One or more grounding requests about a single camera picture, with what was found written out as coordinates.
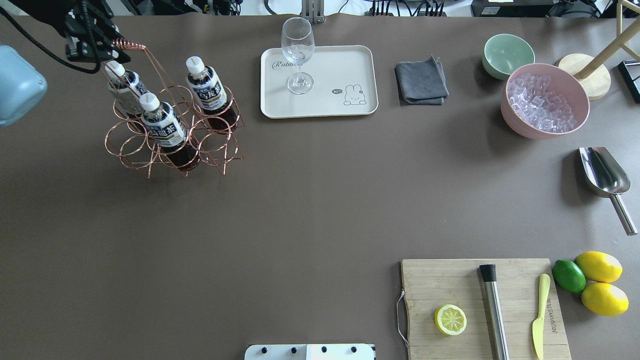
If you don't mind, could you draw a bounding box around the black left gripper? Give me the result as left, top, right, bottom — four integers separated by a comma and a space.
10, 0, 131, 64

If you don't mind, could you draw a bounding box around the copper wire bottle basket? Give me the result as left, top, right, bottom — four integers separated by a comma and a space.
102, 38, 245, 178

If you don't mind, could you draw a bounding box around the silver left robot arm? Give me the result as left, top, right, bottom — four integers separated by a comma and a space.
0, 0, 131, 127

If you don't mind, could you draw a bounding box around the tea bottle white cap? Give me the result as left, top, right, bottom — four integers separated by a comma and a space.
103, 60, 148, 119
138, 92, 201, 172
185, 55, 238, 133

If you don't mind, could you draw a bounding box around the clear wine glass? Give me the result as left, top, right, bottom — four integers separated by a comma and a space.
281, 17, 315, 95

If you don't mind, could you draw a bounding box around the cream rabbit tray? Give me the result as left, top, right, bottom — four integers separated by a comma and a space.
260, 45, 378, 119

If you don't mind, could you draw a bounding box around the grey folded cloth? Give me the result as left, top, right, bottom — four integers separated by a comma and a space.
394, 55, 450, 106

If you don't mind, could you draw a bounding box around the green bowl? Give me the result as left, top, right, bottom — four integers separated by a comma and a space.
482, 33, 536, 80

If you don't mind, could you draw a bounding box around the bamboo cutting board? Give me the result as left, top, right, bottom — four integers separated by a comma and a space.
400, 259, 551, 360

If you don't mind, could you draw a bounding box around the clear ice cubes pile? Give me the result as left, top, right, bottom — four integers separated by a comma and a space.
506, 73, 578, 133

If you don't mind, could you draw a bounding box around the pink bowl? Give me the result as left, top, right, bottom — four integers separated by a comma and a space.
500, 63, 590, 140

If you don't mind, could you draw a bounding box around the half lemon slice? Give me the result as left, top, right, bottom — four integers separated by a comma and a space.
434, 304, 467, 336

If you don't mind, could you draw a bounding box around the steel muddler black tip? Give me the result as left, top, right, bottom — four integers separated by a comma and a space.
478, 264, 511, 360

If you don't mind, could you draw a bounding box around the wooden cup tree stand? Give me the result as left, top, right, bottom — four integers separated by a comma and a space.
555, 0, 640, 101

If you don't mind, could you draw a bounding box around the yellow plastic knife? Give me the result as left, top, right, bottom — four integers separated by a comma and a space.
531, 273, 551, 360

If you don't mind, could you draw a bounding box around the steel ice scoop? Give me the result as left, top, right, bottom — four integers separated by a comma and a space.
578, 146, 639, 236

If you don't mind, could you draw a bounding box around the green lime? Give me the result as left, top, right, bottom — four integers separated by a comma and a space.
551, 259, 586, 294

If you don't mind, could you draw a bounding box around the dark glass rack tray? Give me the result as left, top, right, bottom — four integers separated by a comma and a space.
617, 60, 640, 104

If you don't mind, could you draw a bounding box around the yellow lemon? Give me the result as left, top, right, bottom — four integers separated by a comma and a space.
581, 282, 629, 317
574, 250, 623, 283

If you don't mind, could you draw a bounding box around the black camera cable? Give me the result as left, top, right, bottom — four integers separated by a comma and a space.
0, 0, 103, 75

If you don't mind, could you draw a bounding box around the aluminium frame post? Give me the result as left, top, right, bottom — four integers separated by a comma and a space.
300, 0, 326, 24

